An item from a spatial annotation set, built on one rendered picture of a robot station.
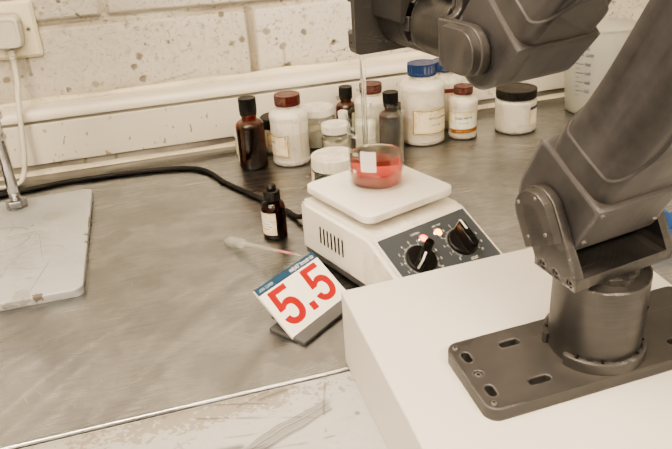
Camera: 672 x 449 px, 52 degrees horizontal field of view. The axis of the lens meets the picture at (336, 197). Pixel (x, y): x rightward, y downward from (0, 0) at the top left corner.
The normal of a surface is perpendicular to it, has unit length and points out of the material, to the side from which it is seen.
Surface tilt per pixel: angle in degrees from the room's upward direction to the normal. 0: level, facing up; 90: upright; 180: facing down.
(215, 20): 90
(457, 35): 92
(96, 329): 0
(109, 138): 90
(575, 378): 4
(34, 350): 0
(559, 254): 92
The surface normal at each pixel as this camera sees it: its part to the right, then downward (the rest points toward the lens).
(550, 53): 0.36, 0.88
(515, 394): -0.07, -0.88
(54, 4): 0.28, 0.37
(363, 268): -0.82, 0.28
